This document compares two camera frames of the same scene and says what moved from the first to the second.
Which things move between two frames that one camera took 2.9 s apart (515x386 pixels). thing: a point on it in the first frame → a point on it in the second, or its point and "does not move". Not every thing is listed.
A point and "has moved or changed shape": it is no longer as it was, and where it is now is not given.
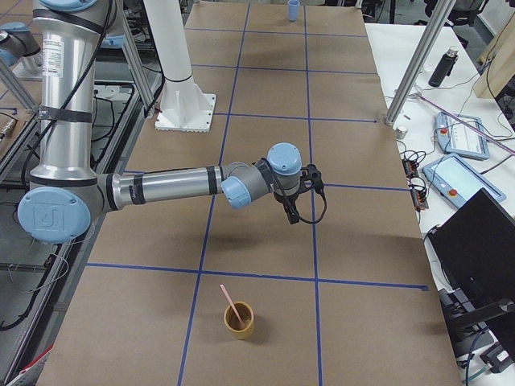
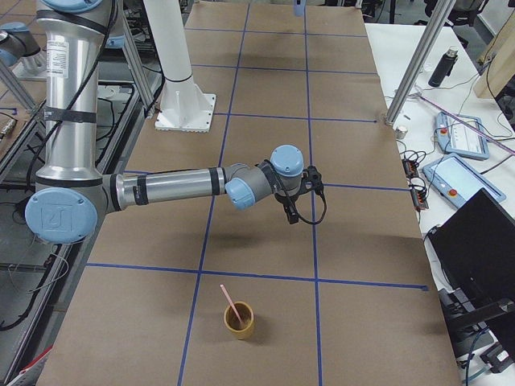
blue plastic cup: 293,10 has moved or changed shape
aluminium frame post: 420,60 does not move
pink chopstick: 230,302 does not move
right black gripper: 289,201 does not move
